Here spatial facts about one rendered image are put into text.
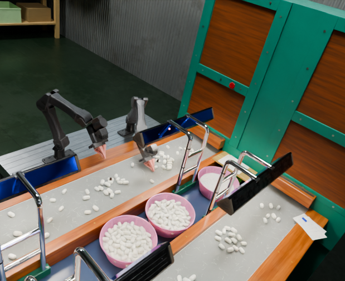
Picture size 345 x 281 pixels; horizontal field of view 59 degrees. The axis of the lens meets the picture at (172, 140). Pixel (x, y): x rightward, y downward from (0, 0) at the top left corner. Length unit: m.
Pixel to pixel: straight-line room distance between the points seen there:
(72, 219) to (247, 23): 1.46
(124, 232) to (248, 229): 0.66
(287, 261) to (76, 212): 1.06
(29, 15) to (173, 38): 2.80
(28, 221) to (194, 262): 0.79
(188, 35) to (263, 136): 2.60
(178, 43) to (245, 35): 2.55
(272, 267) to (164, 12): 3.75
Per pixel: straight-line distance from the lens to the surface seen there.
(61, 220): 1.57
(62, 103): 1.78
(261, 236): 1.75
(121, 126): 2.40
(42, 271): 1.45
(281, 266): 1.64
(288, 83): 1.88
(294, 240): 1.79
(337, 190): 1.97
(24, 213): 1.62
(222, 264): 1.54
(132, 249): 1.48
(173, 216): 1.66
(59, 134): 1.91
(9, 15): 6.08
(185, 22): 4.37
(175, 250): 1.48
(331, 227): 2.08
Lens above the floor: 1.92
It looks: 32 degrees down
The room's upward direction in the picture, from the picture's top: 13 degrees clockwise
